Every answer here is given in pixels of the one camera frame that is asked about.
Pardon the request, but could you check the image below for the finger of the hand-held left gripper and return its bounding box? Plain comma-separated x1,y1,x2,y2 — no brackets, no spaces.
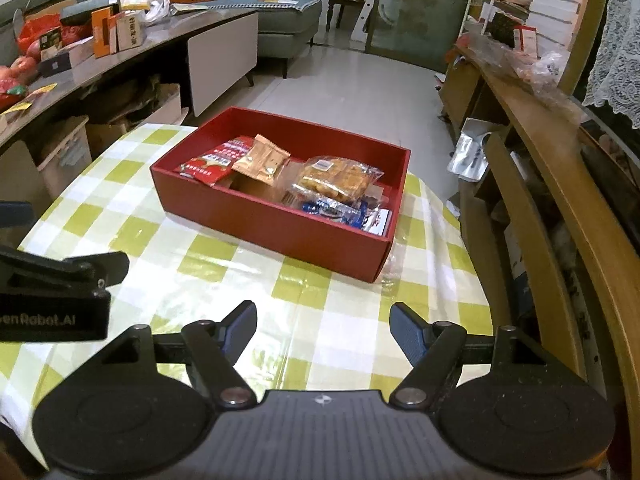
0,246,130,292
0,202,34,229

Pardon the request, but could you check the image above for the blue patterned sofa mat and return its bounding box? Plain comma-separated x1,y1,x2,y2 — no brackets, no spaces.
200,0,321,11

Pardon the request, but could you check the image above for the blue snack packet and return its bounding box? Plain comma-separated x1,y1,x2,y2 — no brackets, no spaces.
295,197,368,229

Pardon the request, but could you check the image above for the white foam board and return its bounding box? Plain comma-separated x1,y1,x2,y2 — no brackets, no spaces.
350,0,381,48

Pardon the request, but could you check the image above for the yellow sachet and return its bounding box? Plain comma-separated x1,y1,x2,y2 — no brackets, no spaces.
0,85,56,113

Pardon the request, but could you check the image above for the white wire rack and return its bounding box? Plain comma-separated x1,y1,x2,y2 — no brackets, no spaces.
467,0,538,56

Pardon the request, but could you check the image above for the red plastic bag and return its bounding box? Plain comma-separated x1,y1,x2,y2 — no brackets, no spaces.
17,12,93,53

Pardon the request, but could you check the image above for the white lace cloth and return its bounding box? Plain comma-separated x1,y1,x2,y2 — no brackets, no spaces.
582,0,640,121

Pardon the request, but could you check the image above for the black white flat box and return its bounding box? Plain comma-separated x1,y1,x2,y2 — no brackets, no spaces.
39,27,96,78

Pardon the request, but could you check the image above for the white printed carton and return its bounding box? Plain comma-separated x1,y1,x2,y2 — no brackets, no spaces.
110,12,146,53

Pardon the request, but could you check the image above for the red green-edged snack packet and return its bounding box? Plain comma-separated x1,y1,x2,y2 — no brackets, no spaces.
180,135,256,187

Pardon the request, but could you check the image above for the green checked tablecloth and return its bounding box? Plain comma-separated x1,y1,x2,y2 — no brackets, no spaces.
0,124,493,441

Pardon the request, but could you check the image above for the clear pastry packet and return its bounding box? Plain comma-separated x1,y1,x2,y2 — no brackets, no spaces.
285,155,386,211

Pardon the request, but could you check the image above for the beige storage box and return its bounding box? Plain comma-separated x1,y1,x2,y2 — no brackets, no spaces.
37,116,93,198

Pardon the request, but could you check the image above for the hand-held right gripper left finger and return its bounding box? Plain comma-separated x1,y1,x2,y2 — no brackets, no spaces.
101,300,258,407

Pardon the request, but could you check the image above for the copper foil snack packet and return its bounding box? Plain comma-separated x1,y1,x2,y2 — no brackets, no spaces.
232,134,291,184

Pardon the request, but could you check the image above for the silver foil bag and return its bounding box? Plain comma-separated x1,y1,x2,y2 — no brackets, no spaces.
447,119,493,181

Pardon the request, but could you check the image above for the clear plastic bag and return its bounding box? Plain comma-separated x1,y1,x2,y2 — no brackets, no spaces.
462,35,586,126

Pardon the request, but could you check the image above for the grey sofa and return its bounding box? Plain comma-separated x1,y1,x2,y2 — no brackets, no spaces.
0,0,323,78

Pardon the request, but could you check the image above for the orange carton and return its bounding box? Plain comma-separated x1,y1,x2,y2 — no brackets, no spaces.
91,7,120,58

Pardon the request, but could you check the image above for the red cardboard box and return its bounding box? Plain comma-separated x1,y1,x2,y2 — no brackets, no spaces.
150,106,412,285

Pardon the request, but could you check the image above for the red apple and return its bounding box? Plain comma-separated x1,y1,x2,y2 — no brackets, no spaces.
0,55,38,83

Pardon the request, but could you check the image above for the glass sliding door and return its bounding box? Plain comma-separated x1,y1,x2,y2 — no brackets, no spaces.
367,0,488,73

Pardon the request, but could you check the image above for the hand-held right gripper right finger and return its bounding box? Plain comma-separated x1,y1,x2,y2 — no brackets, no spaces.
389,302,546,408

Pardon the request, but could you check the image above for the brown cardboard box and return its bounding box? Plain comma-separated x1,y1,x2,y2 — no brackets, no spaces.
85,82,183,158

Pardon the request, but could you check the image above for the white plastic bag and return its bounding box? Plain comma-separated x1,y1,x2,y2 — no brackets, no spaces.
122,0,171,23

